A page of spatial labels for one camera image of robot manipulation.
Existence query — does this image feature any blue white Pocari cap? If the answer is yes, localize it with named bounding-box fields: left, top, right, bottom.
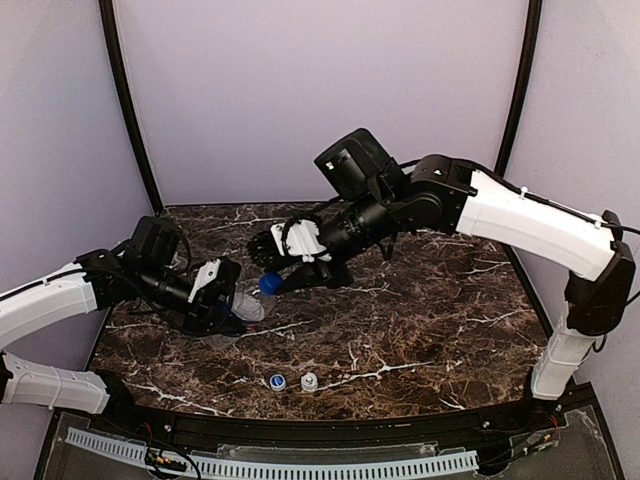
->
left=269, top=373, right=287, bottom=391

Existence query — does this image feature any white bottle cap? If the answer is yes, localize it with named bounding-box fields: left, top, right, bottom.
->
left=300, top=372, right=318, bottom=392

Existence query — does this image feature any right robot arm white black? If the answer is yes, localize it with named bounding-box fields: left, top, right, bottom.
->
left=268, top=128, right=636, bottom=401

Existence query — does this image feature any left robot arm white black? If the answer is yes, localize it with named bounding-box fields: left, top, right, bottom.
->
left=1, top=216, right=246, bottom=415

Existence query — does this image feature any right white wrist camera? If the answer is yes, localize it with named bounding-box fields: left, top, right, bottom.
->
left=247, top=219, right=331, bottom=267

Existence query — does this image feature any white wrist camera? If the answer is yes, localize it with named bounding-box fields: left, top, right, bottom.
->
left=187, top=259, right=221, bottom=303
left=247, top=219, right=331, bottom=267

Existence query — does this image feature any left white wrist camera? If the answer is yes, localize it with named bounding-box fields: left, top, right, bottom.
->
left=187, top=259, right=221, bottom=303

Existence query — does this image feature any black front table rail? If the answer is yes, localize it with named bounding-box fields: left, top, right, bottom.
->
left=80, top=383, right=599, bottom=451

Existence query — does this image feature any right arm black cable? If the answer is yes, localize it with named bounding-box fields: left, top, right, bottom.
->
left=519, top=187, right=640, bottom=351

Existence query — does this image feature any white slotted cable duct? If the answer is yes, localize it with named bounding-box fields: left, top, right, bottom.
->
left=65, top=426, right=480, bottom=479

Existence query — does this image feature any left black frame post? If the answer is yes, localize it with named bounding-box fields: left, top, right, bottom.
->
left=98, top=0, right=164, bottom=216

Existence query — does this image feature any black frame post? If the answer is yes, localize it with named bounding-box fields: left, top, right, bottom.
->
left=98, top=0, right=164, bottom=216
left=493, top=0, right=544, bottom=177

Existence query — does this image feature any right black frame post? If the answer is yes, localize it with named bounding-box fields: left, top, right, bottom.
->
left=493, top=0, right=544, bottom=177

